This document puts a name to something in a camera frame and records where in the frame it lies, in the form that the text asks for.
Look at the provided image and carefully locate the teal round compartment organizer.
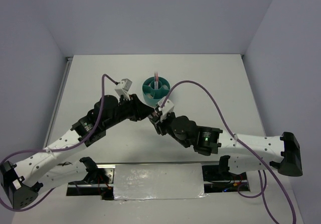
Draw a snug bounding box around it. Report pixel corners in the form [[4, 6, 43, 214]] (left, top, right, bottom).
[[142, 77, 171, 107]]

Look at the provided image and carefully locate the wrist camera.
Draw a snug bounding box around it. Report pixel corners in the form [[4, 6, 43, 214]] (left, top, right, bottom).
[[114, 78, 132, 100], [156, 97, 175, 122]]

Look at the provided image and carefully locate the red pen clear barrel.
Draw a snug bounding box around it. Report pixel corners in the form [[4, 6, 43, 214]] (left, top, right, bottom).
[[154, 73, 159, 89]]

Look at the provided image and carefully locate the silver foil sheet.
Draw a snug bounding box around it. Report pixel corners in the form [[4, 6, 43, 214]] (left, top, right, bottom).
[[113, 163, 206, 200]]

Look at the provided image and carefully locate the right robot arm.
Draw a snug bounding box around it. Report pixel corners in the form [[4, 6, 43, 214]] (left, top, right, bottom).
[[148, 110, 303, 179]]

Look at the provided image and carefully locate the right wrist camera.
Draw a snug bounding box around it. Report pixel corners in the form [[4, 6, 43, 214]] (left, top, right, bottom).
[[156, 97, 175, 122]]

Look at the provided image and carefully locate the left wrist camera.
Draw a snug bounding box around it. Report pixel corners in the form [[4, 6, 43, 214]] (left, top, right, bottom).
[[114, 78, 132, 100]]

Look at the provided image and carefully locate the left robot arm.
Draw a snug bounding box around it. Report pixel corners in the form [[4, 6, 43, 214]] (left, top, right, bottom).
[[1, 94, 153, 212]]

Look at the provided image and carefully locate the aluminium rail left edge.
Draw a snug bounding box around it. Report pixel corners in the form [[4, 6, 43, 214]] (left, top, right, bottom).
[[43, 57, 73, 147]]

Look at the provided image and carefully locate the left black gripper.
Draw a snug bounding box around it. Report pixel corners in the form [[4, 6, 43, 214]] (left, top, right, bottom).
[[104, 93, 155, 129]]

